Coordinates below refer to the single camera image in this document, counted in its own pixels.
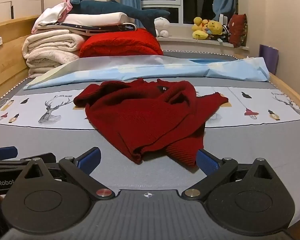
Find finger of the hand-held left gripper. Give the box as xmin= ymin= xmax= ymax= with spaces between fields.
xmin=0 ymin=146 xmax=18 ymax=161
xmin=0 ymin=152 xmax=57 ymax=167

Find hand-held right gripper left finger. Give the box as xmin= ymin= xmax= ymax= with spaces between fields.
xmin=22 ymin=147 xmax=115 ymax=201

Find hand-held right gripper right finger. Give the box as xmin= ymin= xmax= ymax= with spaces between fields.
xmin=181 ymin=149 xmax=278 ymax=202

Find dark red knit sweater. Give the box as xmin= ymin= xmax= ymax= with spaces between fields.
xmin=73 ymin=78 xmax=230 ymax=168

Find grey deer print bedsheet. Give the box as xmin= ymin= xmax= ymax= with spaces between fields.
xmin=0 ymin=49 xmax=300 ymax=240

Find light blue sheet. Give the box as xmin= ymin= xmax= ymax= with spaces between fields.
xmin=23 ymin=54 xmax=270 ymax=90

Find cream folded blanket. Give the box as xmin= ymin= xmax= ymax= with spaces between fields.
xmin=22 ymin=29 xmax=87 ymax=79

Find red folded blanket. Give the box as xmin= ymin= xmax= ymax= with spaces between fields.
xmin=79 ymin=28 xmax=163 ymax=58

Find purple board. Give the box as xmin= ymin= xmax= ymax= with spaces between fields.
xmin=259 ymin=44 xmax=279 ymax=75

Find yellow plush toys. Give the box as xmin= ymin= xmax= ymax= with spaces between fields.
xmin=156 ymin=35 xmax=250 ymax=50

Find yellow duck plush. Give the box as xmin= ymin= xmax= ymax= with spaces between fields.
xmin=192 ymin=17 xmax=208 ymax=40

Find yellow bear plush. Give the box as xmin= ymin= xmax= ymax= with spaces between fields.
xmin=206 ymin=20 xmax=225 ymax=41

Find dark red cushion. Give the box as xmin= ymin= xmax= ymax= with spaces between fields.
xmin=227 ymin=14 xmax=248 ymax=48

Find white pillow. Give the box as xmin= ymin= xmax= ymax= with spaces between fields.
xmin=59 ymin=12 xmax=135 ymax=27

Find white and pink cloth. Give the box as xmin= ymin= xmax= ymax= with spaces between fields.
xmin=31 ymin=0 xmax=73 ymax=33

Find white plush toy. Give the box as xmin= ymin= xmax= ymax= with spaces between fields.
xmin=154 ymin=17 xmax=171 ymax=37

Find blue shark plush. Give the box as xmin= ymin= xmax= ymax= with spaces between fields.
xmin=69 ymin=0 xmax=170 ymax=37

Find white framed window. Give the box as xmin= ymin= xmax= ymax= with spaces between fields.
xmin=140 ymin=0 xmax=215 ymax=25

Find wooden bed frame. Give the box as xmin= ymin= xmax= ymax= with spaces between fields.
xmin=0 ymin=15 xmax=300 ymax=120

